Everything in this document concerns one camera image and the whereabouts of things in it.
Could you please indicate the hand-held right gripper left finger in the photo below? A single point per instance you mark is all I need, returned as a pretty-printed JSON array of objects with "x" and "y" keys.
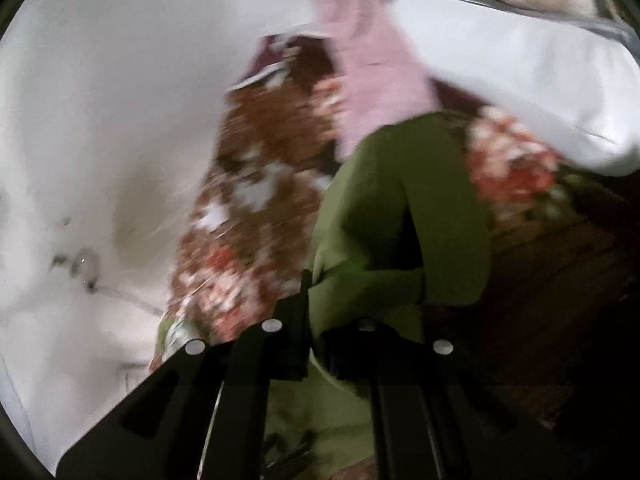
[{"x": 294, "y": 325}]

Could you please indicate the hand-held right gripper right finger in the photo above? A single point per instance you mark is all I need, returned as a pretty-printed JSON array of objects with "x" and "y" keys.
[{"x": 350, "y": 355}]

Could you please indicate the olive green garment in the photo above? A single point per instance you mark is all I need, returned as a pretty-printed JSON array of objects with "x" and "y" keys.
[{"x": 400, "y": 220}]

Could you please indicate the floral printed bedsheet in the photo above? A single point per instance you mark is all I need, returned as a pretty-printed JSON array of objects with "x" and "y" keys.
[{"x": 260, "y": 220}]

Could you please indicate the pink cloth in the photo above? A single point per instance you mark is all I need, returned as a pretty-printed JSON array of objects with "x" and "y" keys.
[{"x": 372, "y": 70}]

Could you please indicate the white pillow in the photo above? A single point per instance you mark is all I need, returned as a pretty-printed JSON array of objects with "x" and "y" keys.
[{"x": 525, "y": 70}]

